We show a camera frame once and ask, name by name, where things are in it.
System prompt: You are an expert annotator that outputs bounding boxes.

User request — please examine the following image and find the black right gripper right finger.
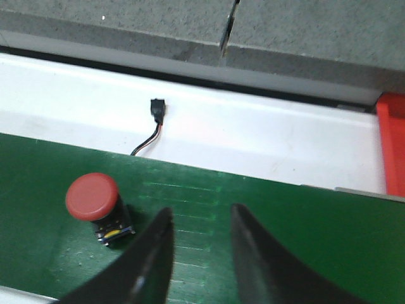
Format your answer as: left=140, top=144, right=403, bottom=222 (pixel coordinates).
left=231, top=203, right=364, bottom=303

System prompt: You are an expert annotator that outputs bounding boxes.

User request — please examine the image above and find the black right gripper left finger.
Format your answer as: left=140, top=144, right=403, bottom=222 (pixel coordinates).
left=58, top=208, right=174, bottom=303

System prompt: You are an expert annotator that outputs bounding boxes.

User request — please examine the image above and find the red mushroom push button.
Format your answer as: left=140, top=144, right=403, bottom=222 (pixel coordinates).
left=65, top=172, right=135, bottom=246

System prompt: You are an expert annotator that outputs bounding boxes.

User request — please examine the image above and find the green conveyor belt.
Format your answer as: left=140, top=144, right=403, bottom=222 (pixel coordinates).
left=1, top=134, right=404, bottom=303

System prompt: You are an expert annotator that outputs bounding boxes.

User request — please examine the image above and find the red plastic tray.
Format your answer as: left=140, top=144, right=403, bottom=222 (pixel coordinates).
left=377, top=93, right=404, bottom=197

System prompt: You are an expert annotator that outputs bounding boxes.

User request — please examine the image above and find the left grey stone slab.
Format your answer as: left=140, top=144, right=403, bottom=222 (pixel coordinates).
left=1, top=1, right=235, bottom=66

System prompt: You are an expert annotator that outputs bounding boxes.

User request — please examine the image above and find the grey stone slab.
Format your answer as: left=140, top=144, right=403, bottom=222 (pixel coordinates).
left=227, top=1, right=404, bottom=92
left=1, top=1, right=235, bottom=66

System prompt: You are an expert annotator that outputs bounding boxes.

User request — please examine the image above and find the right grey stone slab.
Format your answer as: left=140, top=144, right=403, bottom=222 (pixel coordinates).
left=227, top=1, right=404, bottom=92

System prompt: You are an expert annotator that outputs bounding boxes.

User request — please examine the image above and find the black connector with wires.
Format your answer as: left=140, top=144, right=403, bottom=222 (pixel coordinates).
left=130, top=98, right=166, bottom=156

